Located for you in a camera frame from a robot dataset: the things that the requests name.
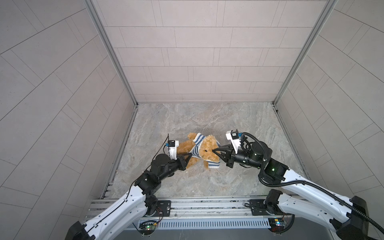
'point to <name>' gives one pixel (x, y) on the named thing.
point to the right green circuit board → (277, 225)
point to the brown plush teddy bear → (207, 144)
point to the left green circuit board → (147, 227)
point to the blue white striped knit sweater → (195, 151)
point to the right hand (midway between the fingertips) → (214, 154)
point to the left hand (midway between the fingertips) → (194, 155)
